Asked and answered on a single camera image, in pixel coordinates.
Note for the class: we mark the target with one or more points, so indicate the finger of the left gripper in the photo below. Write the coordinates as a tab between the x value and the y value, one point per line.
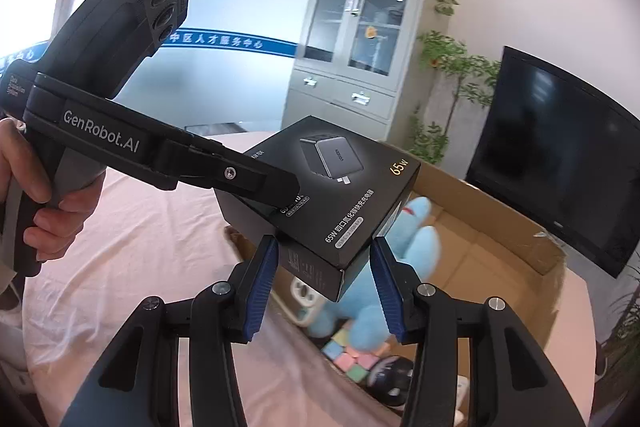
209	164

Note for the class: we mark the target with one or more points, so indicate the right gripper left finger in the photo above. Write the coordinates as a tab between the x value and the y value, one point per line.
135	380

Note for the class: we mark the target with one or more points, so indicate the black charger box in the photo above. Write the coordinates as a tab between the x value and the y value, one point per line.
350	190

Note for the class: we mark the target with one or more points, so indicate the light blue plush toy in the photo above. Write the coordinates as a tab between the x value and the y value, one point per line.
375	302

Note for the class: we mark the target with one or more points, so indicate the beige phone case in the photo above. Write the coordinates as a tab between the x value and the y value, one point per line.
308	302

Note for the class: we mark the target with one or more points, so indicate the person's left hand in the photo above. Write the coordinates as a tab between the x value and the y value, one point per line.
54	229

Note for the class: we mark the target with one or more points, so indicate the pink bed sheet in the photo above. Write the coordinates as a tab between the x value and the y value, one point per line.
143	242

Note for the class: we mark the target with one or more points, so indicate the palm-like potted plant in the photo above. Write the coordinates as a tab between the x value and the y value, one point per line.
618	355

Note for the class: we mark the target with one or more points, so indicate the black white small toy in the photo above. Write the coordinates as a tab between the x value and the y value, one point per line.
389	380

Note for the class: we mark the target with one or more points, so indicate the pastel magic cube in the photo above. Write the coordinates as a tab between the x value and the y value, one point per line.
348	361

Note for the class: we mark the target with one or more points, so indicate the brown cardboard box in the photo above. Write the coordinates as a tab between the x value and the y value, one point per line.
488	249

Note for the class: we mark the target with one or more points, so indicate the grey metal cabinet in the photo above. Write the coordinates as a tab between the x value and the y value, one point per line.
357	64

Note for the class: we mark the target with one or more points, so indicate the black flat television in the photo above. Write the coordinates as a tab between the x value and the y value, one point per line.
564	154

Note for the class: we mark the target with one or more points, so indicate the green leafy plant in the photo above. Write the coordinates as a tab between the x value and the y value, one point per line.
459	76

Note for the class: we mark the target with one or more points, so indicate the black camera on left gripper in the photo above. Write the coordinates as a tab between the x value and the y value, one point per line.
104	41

